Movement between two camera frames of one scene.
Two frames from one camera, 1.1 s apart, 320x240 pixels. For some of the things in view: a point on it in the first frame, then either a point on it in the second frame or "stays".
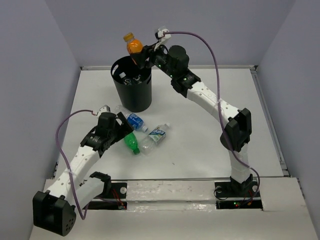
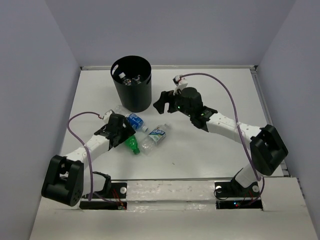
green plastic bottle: [131, 140] stays
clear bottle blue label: [136, 122] stays
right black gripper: [139, 58] -> [166, 96]
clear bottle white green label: [157, 135] stays
